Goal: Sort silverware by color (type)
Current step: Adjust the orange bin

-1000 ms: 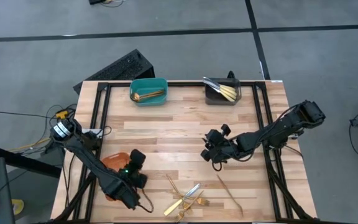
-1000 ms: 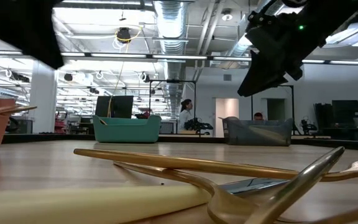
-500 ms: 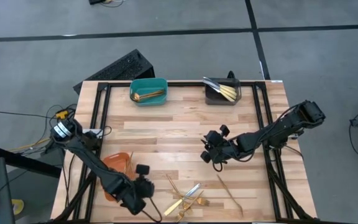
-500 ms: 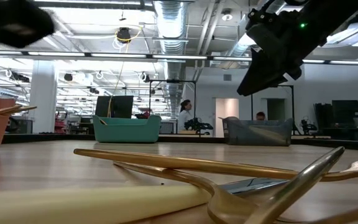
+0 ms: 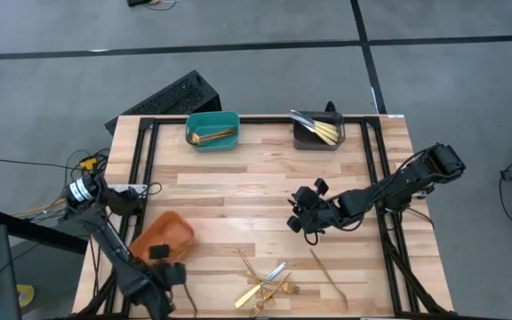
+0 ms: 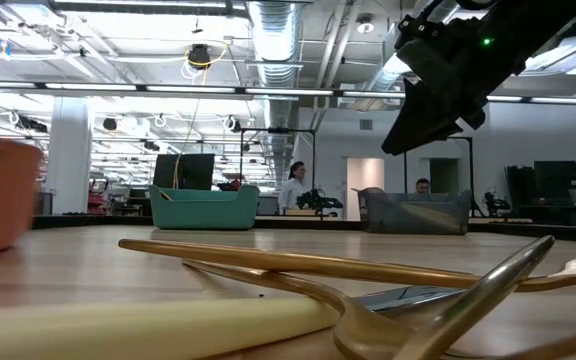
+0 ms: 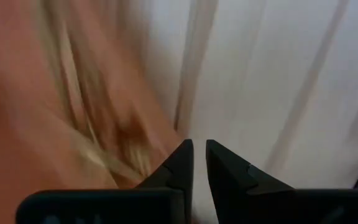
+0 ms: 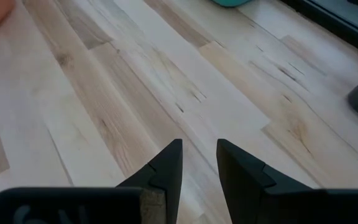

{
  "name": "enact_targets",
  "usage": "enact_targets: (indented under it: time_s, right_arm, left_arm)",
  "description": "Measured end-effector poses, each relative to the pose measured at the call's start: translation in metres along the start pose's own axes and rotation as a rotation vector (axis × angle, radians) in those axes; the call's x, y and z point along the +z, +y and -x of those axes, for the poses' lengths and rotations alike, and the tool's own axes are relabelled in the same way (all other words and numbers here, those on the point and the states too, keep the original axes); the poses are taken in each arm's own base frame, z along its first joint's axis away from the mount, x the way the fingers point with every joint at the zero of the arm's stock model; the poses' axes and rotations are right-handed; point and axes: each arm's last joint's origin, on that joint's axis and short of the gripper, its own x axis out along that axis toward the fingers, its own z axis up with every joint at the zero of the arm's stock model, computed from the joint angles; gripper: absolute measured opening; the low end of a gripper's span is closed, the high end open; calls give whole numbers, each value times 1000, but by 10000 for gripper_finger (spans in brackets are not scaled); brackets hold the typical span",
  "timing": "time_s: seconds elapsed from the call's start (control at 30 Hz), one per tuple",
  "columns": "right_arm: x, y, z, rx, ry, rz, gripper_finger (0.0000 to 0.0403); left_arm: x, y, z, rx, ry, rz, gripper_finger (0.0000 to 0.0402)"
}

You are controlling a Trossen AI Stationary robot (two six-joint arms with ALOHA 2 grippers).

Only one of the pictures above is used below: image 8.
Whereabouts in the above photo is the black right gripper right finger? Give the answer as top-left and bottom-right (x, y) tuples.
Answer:
(216, 139), (358, 224)

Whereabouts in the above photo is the black aluminium table frame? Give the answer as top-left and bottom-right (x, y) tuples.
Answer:
(280, 0), (358, 60)

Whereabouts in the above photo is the teal plastic bin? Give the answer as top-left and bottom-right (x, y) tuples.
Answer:
(209, 0), (254, 7)

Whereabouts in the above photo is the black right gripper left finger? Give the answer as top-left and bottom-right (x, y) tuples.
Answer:
(0, 139), (183, 224)

